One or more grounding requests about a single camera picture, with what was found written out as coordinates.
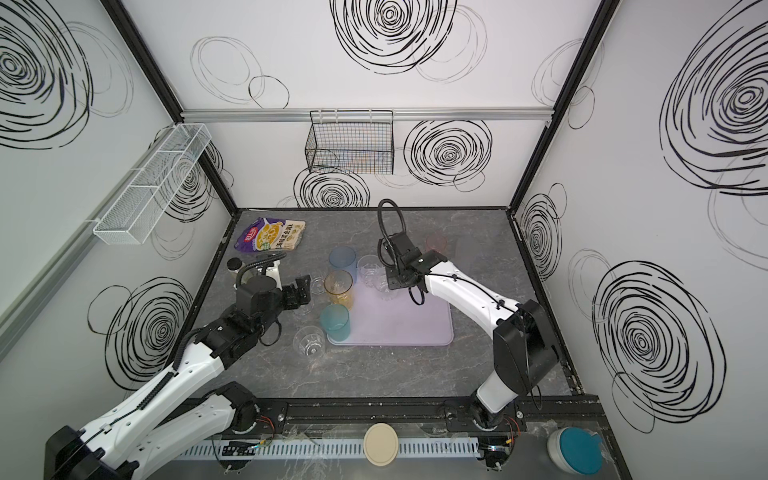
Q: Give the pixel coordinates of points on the purple yellow food packet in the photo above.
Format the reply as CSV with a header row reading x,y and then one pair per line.
x,y
270,234

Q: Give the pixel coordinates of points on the white slotted cable duct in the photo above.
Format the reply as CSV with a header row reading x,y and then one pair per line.
x,y
308,449

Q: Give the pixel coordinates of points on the clear glass left middle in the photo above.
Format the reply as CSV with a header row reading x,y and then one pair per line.
x,y
317,285

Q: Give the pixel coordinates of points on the beige round lid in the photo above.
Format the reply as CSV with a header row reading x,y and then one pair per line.
x,y
381,444

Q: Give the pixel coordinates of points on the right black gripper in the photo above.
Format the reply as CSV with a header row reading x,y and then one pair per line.
x,y
392,276

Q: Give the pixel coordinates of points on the yellow transparent cup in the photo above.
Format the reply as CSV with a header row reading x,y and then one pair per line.
x,y
339,284

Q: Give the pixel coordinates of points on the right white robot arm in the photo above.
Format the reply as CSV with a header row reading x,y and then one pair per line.
x,y
524,345

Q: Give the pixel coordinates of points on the teal lidded white container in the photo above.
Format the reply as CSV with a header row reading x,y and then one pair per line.
x,y
575,450

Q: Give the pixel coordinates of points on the clear faceted glass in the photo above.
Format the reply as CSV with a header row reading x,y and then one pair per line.
x,y
384,287
370,269

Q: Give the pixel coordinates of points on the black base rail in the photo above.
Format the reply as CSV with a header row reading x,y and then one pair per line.
x,y
456,414

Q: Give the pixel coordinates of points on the pink transparent cup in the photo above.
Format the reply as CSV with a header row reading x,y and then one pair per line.
x,y
438,242

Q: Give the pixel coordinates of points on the teal frosted cup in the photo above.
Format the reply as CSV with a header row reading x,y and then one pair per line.
x,y
335,321

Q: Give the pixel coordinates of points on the clear glass near front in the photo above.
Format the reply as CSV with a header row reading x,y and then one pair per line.
x,y
310,343

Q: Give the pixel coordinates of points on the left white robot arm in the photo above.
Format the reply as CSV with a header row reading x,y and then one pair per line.
x,y
143,433

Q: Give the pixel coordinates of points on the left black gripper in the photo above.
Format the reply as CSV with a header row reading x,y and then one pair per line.
x,y
303,290

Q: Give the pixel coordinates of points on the blue frosted cup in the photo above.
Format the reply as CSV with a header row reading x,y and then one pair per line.
x,y
344,258

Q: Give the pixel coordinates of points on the small dark-capped spice jar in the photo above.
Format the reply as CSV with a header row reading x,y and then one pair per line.
x,y
234,265

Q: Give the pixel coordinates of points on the black wire wall basket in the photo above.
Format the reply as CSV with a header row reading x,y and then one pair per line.
x,y
353,140

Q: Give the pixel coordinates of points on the lilac plastic tray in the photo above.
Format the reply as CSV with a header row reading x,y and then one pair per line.
x,y
391,318

